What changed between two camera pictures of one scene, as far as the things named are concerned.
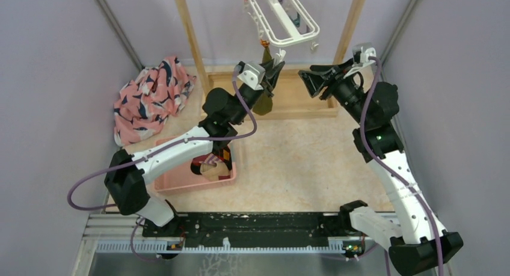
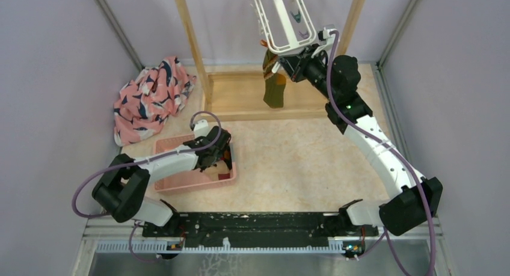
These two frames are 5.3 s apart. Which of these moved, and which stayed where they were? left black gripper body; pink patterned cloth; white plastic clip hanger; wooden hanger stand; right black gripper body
Moved: left black gripper body; white plastic clip hanger; right black gripper body
Stayed: wooden hanger stand; pink patterned cloth
